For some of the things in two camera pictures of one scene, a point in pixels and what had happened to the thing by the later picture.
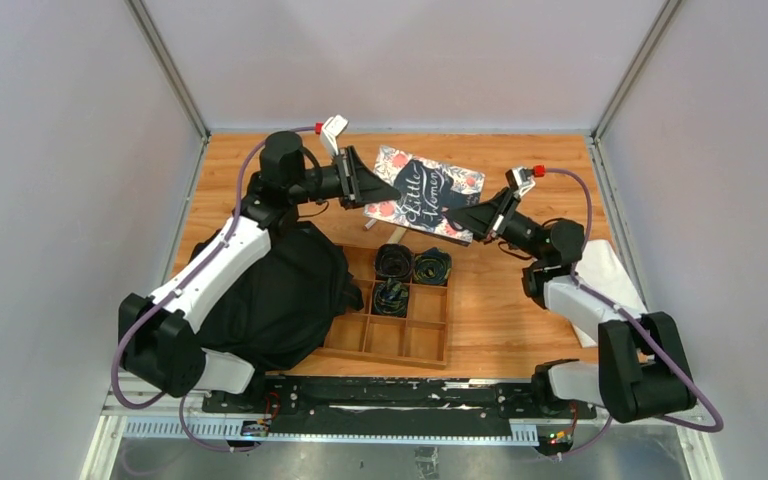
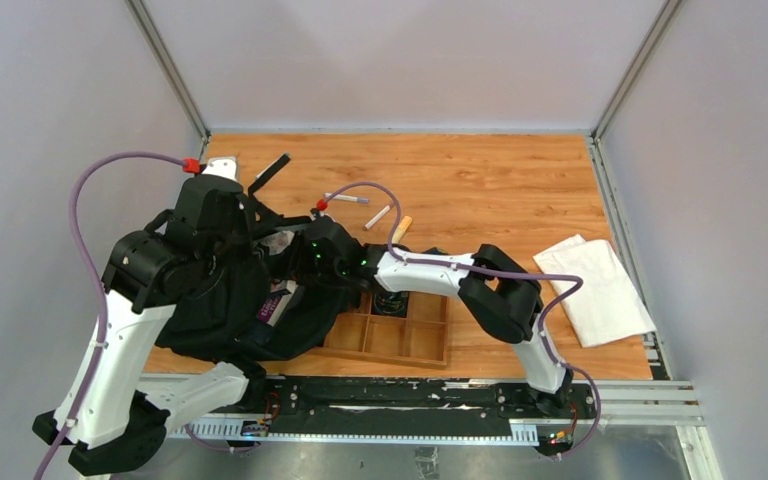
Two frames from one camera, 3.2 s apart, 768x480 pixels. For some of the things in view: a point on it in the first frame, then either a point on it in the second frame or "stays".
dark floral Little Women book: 428,189 to 277,242
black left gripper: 346,177 to 259,208
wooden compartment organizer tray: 419,339 stays
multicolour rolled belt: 390,298 stays
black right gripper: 488,220 to 304,278
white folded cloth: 598,274 stays
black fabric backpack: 287,312 stays
